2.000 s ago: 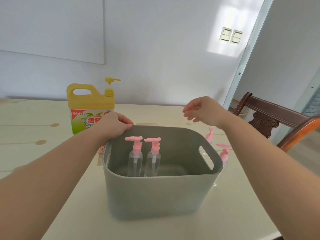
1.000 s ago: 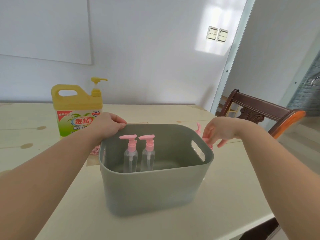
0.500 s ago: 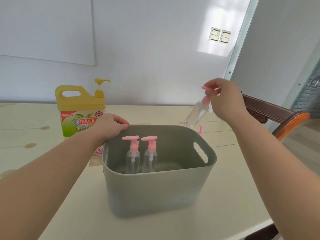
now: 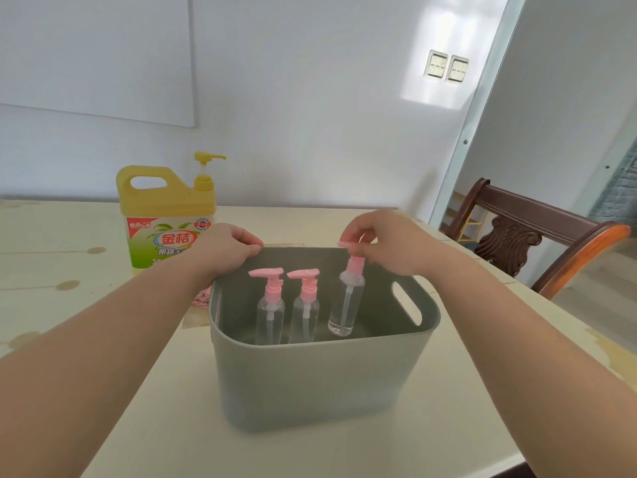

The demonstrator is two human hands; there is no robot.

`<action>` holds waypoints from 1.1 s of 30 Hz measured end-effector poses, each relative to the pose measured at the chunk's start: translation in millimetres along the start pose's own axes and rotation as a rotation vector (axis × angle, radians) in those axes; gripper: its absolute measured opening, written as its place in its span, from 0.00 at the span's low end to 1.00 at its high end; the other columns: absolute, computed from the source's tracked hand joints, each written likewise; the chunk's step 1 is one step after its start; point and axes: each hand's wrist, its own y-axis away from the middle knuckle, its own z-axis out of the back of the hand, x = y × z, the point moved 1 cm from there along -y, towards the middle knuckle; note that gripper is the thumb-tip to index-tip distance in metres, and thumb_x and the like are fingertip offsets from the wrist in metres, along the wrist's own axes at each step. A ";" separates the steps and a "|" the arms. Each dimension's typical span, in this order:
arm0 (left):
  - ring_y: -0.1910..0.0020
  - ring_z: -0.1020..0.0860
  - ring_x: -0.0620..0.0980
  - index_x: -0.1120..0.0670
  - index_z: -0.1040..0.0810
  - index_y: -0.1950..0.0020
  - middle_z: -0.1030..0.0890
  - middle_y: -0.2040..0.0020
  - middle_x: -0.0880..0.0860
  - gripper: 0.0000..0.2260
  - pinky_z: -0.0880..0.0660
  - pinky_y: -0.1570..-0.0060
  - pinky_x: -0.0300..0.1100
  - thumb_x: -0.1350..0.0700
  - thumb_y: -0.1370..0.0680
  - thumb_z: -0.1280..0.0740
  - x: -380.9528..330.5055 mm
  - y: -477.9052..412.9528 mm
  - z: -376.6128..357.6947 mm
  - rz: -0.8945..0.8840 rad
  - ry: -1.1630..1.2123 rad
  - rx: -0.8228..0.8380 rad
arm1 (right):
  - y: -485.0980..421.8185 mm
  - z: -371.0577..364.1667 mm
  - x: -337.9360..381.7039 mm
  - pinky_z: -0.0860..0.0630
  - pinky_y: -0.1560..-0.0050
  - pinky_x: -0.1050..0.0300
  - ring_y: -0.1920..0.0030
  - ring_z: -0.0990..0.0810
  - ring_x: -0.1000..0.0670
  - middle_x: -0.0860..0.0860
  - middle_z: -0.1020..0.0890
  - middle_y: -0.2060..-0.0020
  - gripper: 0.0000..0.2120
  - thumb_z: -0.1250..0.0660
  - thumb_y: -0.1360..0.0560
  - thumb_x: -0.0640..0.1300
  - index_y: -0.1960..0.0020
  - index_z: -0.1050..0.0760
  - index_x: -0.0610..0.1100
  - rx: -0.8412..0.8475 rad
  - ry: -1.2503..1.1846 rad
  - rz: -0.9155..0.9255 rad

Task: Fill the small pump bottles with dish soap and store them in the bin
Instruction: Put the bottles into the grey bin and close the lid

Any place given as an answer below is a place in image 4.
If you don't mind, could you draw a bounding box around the white door frame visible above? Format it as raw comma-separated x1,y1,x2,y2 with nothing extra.
429,0,528,230

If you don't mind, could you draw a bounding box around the small clear plastic bottle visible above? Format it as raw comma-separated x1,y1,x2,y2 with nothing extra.
288,295,320,344
255,299,286,347
327,272,366,338

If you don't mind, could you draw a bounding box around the person's left hand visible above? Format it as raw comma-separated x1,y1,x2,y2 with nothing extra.
191,222,265,287

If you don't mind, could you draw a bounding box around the pale yellow wooden rack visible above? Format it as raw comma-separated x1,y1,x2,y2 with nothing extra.
447,191,491,244

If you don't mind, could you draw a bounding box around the grey-green plastic basket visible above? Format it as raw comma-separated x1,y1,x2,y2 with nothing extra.
208,246,443,434

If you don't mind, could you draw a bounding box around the person's left forearm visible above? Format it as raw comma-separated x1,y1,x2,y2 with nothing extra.
0,253,215,478

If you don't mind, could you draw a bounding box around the person's right forearm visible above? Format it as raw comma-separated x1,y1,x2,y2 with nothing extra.
423,243,637,478

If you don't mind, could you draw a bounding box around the white wall switch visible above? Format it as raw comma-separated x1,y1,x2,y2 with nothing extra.
445,54,470,84
424,49,449,79

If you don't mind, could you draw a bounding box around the person's right hand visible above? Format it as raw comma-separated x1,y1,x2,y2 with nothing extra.
342,209,444,278

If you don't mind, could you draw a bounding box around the white wall board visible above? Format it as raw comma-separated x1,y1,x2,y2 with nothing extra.
0,0,196,129

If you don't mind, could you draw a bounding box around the dark wooden chair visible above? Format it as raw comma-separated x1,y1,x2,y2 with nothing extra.
445,177,632,300

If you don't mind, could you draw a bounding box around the yellow detergent jug with pump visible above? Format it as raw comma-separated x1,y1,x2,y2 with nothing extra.
115,151,228,277

